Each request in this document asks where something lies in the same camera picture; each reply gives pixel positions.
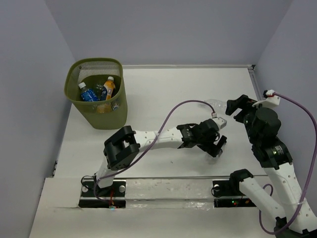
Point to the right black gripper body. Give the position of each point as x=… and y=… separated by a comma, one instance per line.
x=248, y=112

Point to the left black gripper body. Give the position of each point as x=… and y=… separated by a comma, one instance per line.
x=206, y=144

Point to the clear plastic bottle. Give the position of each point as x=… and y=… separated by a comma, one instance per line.
x=218, y=105

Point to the pepsi label small bottle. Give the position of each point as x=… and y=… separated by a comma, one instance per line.
x=213, y=160

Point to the orange tea bottle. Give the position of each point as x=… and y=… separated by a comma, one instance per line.
x=109, y=87

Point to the blue label bottle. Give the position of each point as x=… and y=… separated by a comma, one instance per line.
x=87, y=94
x=98, y=89

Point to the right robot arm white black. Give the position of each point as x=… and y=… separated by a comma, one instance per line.
x=292, y=215

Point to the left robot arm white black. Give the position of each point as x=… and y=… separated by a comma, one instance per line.
x=121, y=149

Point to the green mesh waste bin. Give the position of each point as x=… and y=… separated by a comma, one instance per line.
x=106, y=114

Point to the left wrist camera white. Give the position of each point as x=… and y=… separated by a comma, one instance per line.
x=220, y=122

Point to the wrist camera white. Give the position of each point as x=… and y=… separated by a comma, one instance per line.
x=220, y=122
x=270, y=100

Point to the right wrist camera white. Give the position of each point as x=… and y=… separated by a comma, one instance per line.
x=270, y=100

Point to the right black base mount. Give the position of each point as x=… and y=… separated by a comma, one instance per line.
x=227, y=197

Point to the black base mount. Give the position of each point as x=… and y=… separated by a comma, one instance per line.
x=227, y=197
x=112, y=197

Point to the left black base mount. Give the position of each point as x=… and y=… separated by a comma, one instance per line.
x=112, y=197

